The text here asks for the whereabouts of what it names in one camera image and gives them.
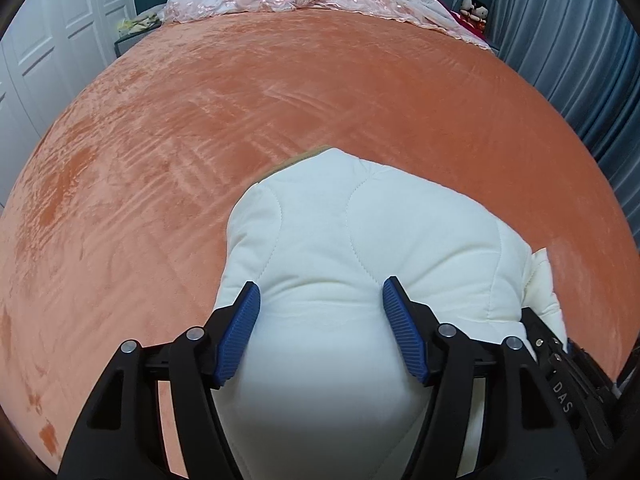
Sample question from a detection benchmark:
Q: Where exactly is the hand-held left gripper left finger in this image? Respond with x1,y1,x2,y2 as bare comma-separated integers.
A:
59,281,262,480

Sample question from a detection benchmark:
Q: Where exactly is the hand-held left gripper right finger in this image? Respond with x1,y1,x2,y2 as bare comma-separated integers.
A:
381,276,588,480

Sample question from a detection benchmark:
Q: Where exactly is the cream quilted jacket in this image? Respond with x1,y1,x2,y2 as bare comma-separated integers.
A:
212,146,568,480

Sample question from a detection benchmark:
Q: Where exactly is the orange plush bed blanket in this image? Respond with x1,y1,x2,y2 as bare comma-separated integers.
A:
0,7,633,461

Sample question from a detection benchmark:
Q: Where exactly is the red pillow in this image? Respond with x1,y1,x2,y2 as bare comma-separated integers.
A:
395,0,488,38

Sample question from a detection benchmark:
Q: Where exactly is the grey nightstand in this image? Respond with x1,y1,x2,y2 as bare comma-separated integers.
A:
114,27,151,56

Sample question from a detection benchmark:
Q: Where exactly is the grey blue curtain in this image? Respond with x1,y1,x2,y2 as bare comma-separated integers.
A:
487,0,640,241

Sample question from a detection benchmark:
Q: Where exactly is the beige cloth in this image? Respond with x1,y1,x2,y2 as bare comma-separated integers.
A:
117,7,166,36

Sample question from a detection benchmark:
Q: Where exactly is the white wardrobe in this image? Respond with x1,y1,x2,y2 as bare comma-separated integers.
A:
0,0,138,141

